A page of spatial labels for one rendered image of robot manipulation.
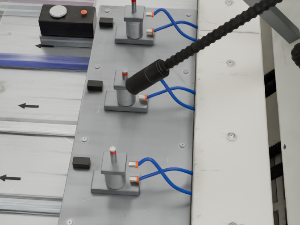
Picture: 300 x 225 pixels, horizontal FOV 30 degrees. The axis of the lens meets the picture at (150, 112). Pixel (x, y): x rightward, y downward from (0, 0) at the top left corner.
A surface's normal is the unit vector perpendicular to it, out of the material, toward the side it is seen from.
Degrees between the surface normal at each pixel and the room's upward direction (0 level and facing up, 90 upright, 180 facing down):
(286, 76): 90
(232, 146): 45
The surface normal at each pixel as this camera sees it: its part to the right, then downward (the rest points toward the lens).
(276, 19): -0.07, 0.79
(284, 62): -0.71, -0.47
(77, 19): 0.00, -0.62
